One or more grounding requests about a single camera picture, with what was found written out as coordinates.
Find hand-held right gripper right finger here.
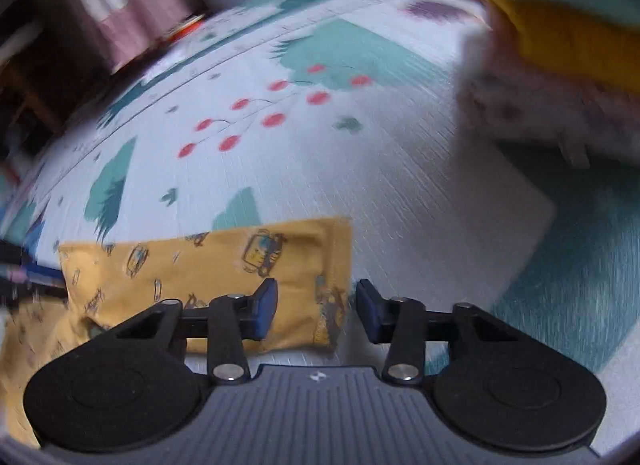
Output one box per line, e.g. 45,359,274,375
355,279,538,387

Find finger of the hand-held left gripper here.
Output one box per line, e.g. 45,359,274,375
0,265,68,303

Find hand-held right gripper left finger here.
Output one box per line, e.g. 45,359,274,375
97,277,279,387

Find yellow vehicle print pants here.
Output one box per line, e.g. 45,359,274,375
0,216,353,446

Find stack of folded clothes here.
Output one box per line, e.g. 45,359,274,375
457,0,640,168

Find cartoon printed play mat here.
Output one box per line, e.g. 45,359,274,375
0,0,640,456

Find brown pink curtain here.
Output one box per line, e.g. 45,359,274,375
60,0,201,70

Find small red white packet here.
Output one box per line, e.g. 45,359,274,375
169,14,207,38

